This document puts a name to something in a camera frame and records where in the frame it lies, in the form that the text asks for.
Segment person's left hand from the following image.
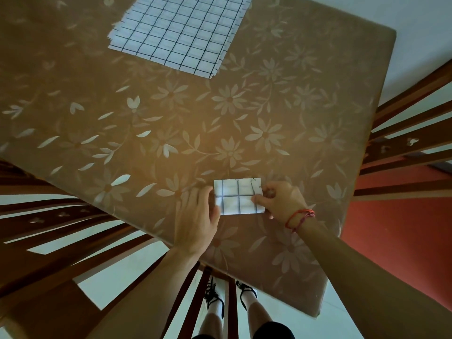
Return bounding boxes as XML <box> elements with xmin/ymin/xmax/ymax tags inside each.
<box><xmin>174</xmin><ymin>185</ymin><xmax>221</xmax><ymax>258</ymax></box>

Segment person's right hand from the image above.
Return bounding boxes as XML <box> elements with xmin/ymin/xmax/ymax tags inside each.
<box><xmin>251</xmin><ymin>181</ymin><xmax>308</xmax><ymax>228</ymax></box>

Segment person's left forearm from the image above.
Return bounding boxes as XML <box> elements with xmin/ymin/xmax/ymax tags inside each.
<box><xmin>86</xmin><ymin>245</ymin><xmax>202</xmax><ymax>339</ymax></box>

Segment person's right forearm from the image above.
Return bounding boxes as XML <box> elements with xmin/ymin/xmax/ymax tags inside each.
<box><xmin>296</xmin><ymin>217</ymin><xmax>452</xmax><ymax>339</ymax></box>

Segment person's left leg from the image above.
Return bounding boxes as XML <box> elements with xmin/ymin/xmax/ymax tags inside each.
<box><xmin>197</xmin><ymin>311</ymin><xmax>224</xmax><ymax>338</ymax></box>

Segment person's leg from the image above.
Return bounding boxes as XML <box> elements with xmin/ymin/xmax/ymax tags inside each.
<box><xmin>197</xmin><ymin>311</ymin><xmax>224</xmax><ymax>338</ymax></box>
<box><xmin>247</xmin><ymin>301</ymin><xmax>273</xmax><ymax>329</ymax></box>

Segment person's right leg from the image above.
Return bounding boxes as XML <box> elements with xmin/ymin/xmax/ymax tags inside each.
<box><xmin>247</xmin><ymin>301</ymin><xmax>273</xmax><ymax>329</ymax></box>

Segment black shorts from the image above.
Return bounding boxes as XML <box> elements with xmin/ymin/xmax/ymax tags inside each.
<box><xmin>190</xmin><ymin>321</ymin><xmax>296</xmax><ymax>339</ymax></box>

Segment wooden chair with sticker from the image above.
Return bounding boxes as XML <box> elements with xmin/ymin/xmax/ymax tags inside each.
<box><xmin>353</xmin><ymin>58</ymin><xmax>452</xmax><ymax>202</ymax></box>

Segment wooden table with floral cover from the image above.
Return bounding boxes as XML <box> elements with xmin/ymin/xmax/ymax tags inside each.
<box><xmin>0</xmin><ymin>0</ymin><xmax>397</xmax><ymax>318</ymax></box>

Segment red string bracelet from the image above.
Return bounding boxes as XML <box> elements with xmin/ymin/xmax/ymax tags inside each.
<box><xmin>284</xmin><ymin>209</ymin><xmax>316</xmax><ymax>234</ymax></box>

